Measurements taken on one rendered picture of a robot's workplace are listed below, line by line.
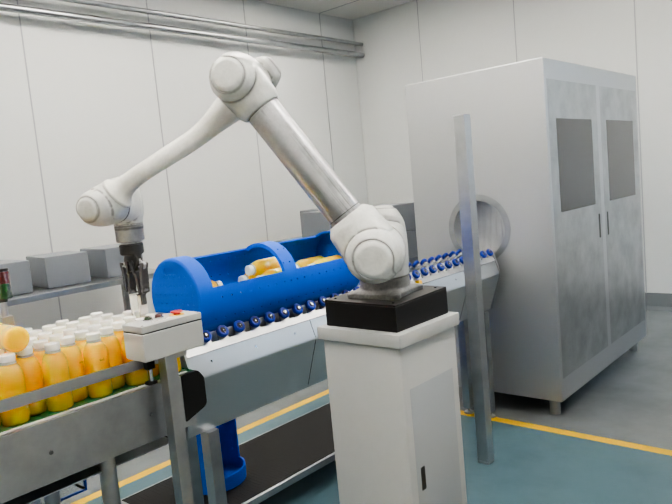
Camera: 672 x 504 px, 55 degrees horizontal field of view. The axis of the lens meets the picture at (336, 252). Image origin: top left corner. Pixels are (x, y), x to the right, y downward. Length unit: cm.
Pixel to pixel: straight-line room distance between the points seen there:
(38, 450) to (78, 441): 11
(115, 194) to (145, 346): 45
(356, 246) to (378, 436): 61
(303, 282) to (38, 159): 349
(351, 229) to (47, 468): 100
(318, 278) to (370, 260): 90
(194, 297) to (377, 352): 66
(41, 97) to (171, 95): 122
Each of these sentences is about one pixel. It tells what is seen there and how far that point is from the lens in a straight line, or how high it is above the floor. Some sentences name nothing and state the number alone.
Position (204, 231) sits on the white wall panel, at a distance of 638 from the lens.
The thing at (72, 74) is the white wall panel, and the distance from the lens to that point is 588.
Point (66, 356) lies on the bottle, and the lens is 195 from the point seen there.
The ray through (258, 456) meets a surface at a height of 15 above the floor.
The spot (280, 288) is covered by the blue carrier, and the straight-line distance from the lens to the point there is 242.
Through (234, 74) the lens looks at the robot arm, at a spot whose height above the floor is 174.
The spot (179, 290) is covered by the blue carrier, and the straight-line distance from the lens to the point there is 226.
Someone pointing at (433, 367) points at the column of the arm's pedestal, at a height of 86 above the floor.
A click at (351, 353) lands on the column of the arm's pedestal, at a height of 92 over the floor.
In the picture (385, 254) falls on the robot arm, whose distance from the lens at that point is 168.
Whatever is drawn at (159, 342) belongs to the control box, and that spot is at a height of 105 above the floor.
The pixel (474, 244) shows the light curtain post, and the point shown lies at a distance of 312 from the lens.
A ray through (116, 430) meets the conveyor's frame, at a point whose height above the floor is 81.
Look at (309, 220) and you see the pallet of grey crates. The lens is 602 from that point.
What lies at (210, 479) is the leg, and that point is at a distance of 242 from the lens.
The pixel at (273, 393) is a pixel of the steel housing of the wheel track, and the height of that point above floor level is 66.
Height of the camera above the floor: 144
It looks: 6 degrees down
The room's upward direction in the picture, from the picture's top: 5 degrees counter-clockwise
